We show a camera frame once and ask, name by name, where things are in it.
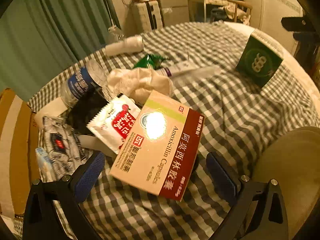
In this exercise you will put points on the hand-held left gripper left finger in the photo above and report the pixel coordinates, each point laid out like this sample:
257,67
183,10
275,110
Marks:
87,177

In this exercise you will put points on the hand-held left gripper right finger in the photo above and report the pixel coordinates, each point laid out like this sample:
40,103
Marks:
221,177

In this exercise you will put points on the beige and maroon medicine box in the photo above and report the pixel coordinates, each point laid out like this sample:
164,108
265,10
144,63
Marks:
160,155

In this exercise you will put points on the brown cardboard box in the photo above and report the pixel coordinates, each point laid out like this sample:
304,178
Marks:
15,142

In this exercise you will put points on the black and white printed packet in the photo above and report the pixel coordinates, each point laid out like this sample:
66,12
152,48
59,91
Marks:
60,142

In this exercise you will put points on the light blue small packet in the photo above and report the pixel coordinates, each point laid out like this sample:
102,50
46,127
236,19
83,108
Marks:
43,161

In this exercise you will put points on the green carton box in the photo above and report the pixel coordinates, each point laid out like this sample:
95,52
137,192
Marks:
260,60

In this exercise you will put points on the grey checked blanket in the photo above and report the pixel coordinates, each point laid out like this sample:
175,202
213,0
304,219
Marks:
237,120

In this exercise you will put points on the white and red sachet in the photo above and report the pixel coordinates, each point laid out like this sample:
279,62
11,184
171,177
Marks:
112,122

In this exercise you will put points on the black crumpled bag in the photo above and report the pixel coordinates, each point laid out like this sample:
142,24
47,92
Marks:
82,115

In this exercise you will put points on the pile of clothes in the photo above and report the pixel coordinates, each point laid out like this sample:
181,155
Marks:
232,11

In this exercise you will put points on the beige cushion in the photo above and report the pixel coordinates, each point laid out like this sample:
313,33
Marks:
295,155

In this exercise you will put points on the white paper card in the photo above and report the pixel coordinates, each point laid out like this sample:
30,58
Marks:
50,107

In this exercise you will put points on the cream wooden desk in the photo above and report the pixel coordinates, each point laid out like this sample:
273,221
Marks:
215,1

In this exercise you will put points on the blue label plastic water bottle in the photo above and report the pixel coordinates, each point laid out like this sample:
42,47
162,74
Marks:
80,82

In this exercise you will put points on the crumpled white cloth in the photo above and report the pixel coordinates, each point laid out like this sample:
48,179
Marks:
140,82

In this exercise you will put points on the white tube with purple cap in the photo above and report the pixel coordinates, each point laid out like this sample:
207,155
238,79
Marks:
190,68

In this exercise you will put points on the green snack packet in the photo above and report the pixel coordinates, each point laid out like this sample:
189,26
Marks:
147,61

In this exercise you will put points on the small grey fridge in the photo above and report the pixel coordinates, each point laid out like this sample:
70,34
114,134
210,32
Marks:
175,7

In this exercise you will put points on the white cylindrical bottle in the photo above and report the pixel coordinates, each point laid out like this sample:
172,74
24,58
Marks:
125,45

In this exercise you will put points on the large clear plastic bottle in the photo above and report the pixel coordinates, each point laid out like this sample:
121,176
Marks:
115,33

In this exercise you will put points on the green curtain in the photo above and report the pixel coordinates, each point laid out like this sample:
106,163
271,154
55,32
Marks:
50,30

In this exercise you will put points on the white ribbed suitcase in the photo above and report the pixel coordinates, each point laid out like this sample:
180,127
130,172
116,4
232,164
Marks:
145,17

